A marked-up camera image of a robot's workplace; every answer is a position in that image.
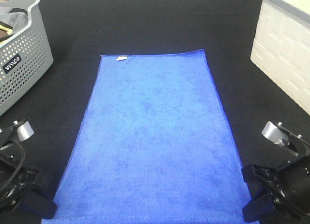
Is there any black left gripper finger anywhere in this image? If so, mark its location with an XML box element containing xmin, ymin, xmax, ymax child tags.
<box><xmin>36</xmin><ymin>170</ymin><xmax>53</xmax><ymax>199</ymax></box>
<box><xmin>20</xmin><ymin>191</ymin><xmax>57</xmax><ymax>219</ymax></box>

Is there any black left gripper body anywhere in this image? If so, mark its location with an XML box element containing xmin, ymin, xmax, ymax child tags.
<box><xmin>0</xmin><ymin>158</ymin><xmax>40</xmax><ymax>213</ymax></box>

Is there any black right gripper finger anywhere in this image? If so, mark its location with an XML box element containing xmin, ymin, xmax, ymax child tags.
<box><xmin>242</xmin><ymin>164</ymin><xmax>254</xmax><ymax>183</ymax></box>
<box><xmin>242</xmin><ymin>193</ymin><xmax>275</xmax><ymax>223</ymax></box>

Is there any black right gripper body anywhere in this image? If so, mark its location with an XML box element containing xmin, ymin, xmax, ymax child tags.
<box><xmin>252</xmin><ymin>158</ymin><xmax>310</xmax><ymax>219</ymax></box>

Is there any blue microfiber towel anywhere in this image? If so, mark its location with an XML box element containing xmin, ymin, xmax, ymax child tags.
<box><xmin>43</xmin><ymin>49</ymin><xmax>250</xmax><ymax>224</ymax></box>

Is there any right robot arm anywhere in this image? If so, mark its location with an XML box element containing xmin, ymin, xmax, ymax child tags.
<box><xmin>242</xmin><ymin>121</ymin><xmax>310</xmax><ymax>224</ymax></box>

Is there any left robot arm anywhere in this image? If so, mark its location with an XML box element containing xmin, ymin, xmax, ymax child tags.
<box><xmin>0</xmin><ymin>120</ymin><xmax>57</xmax><ymax>219</ymax></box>

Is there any grey perforated laundry basket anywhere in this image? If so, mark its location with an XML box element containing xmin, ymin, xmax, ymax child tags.
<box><xmin>0</xmin><ymin>0</ymin><xmax>53</xmax><ymax>114</ymax></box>

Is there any white plastic storage bin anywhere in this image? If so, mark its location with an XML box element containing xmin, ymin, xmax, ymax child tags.
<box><xmin>250</xmin><ymin>0</ymin><xmax>310</xmax><ymax>113</ymax></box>

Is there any yellow black item in basket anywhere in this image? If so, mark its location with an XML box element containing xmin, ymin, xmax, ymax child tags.
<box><xmin>0</xmin><ymin>22</ymin><xmax>13</xmax><ymax>36</ymax></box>

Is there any grey towel in basket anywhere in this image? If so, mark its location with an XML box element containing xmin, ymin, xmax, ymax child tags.
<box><xmin>0</xmin><ymin>12</ymin><xmax>28</xmax><ymax>33</ymax></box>

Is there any black table cover cloth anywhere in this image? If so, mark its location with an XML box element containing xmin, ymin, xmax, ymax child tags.
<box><xmin>0</xmin><ymin>0</ymin><xmax>310</xmax><ymax>224</ymax></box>

